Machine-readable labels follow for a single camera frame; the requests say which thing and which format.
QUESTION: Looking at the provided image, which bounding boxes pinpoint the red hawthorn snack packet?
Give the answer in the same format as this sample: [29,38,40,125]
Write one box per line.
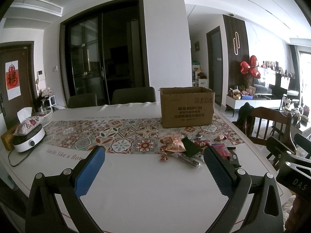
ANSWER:
[212,144,232,159]

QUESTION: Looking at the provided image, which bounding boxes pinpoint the purple gold candy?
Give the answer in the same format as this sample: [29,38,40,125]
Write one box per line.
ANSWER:
[214,134,227,142]

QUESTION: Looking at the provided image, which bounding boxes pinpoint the clear white snack packet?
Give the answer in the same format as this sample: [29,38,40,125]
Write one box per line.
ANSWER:
[173,153,201,169]

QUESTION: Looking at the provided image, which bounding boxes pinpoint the dark green snack packet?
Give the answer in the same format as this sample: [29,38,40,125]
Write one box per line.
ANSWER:
[181,137,202,157]

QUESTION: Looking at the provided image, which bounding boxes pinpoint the blue gold candy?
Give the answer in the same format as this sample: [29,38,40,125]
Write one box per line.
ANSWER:
[196,133,204,140]

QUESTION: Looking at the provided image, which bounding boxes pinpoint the pink foil snack packet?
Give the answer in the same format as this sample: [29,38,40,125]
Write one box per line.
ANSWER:
[159,134,186,153]

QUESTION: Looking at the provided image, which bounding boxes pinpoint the red candy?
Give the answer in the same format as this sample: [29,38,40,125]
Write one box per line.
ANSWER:
[159,148,168,162]

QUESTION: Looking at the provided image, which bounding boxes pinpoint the right hand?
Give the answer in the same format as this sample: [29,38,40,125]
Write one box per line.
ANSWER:
[285,195,310,232]

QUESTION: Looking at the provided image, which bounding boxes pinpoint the brown wooden chair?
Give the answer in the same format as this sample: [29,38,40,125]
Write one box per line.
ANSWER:
[242,107,296,154]

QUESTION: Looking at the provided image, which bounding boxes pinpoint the dark green garment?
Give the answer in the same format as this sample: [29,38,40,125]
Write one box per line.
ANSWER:
[233,102,255,133]

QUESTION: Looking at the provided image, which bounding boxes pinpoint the white round cooker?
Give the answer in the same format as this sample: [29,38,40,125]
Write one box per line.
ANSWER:
[12,124,45,153]

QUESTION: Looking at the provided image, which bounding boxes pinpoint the woven yellow box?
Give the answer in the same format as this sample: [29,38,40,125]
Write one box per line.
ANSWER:
[1,124,18,151]

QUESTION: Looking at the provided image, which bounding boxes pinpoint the white tv console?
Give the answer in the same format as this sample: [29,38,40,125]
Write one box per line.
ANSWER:
[225,96,281,116]

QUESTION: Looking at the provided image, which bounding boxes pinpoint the floral tissue cover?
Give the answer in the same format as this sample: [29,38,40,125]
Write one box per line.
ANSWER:
[14,107,44,136]

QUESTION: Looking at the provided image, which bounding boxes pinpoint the red small snack packet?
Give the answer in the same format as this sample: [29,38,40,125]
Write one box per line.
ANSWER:
[194,140,210,148]

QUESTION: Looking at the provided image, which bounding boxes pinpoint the patterned table runner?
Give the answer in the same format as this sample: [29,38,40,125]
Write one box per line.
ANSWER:
[43,115,244,155]

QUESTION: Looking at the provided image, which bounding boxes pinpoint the red foil balloon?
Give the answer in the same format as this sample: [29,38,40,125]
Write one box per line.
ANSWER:
[240,55,261,78]

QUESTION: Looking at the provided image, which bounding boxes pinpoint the dark upholstered chair left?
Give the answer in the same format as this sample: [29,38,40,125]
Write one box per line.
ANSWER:
[68,93,98,108]

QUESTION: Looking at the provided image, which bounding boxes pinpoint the dark upholstered chair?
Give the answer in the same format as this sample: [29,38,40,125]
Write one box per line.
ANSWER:
[112,87,156,104]
[68,93,98,108]

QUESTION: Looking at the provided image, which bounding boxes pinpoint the brown cardboard box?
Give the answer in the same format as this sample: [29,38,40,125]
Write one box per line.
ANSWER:
[160,87,215,128]

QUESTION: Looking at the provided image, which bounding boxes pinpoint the white storage drawers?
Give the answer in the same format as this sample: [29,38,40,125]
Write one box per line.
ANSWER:
[192,64,208,88]

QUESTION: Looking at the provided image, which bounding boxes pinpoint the red fu door poster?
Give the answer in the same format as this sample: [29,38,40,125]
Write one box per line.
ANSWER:
[5,61,21,100]

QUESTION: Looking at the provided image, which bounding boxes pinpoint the dark upholstered chair right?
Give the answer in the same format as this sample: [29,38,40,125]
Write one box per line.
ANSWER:
[112,87,156,104]

